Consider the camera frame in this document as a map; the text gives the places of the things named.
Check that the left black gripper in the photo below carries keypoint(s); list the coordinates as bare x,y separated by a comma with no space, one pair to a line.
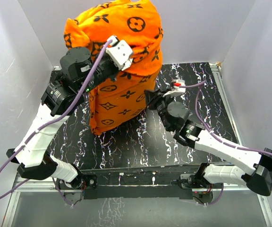
112,77

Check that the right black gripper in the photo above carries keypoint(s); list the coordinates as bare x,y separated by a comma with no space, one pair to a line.
153,98

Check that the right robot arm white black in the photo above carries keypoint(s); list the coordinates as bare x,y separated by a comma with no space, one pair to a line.
247,168

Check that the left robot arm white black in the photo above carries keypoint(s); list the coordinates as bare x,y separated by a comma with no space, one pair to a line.
79,74

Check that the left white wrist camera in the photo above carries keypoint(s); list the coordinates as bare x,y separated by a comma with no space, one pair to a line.
120,52

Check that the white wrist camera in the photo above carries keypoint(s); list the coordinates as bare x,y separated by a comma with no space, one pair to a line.
176,89
120,52

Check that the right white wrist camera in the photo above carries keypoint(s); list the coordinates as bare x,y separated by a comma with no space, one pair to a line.
176,89

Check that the aluminium frame rail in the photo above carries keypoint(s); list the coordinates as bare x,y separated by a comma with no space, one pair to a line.
38,204

